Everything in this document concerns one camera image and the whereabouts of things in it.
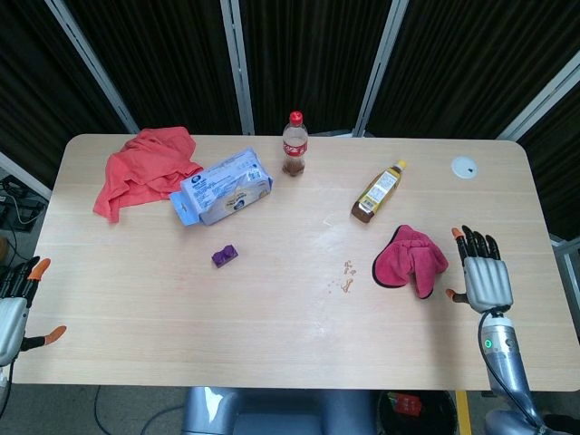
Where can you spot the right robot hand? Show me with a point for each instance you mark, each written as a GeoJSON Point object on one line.
{"type": "Point", "coordinates": [487, 276]}

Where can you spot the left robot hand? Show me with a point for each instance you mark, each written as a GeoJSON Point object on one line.
{"type": "Point", "coordinates": [11, 308]}

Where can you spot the pink cloth with black edge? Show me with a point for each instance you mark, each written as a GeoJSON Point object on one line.
{"type": "Point", "coordinates": [410, 263]}

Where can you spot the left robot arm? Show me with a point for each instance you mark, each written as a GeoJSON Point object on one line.
{"type": "Point", "coordinates": [3, 385]}

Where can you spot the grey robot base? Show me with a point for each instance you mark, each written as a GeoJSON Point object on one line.
{"type": "Point", "coordinates": [281, 410]}

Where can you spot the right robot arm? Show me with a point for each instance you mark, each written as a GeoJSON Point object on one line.
{"type": "Point", "coordinates": [509, 362]}

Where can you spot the yellow labelled tea bottle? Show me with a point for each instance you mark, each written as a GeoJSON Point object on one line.
{"type": "Point", "coordinates": [376, 192]}

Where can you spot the orange red cloth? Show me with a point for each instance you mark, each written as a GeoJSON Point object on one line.
{"type": "Point", "coordinates": [145, 170]}

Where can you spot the cola bottle with red cap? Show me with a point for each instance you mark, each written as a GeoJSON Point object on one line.
{"type": "Point", "coordinates": [295, 145]}

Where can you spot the scattered crumbs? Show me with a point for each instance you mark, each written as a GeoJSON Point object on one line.
{"type": "Point", "coordinates": [348, 274]}

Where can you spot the black waste bin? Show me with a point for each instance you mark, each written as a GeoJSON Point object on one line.
{"type": "Point", "coordinates": [417, 412]}

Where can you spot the purple toy brick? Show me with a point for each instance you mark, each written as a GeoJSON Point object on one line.
{"type": "Point", "coordinates": [225, 255]}

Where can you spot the blue tissue pack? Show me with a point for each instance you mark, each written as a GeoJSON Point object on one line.
{"type": "Point", "coordinates": [224, 188]}

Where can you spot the grey partition frame post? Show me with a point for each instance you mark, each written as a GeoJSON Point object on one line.
{"type": "Point", "coordinates": [238, 65]}
{"type": "Point", "coordinates": [380, 68]}
{"type": "Point", "coordinates": [93, 65]}
{"type": "Point", "coordinates": [539, 102]}

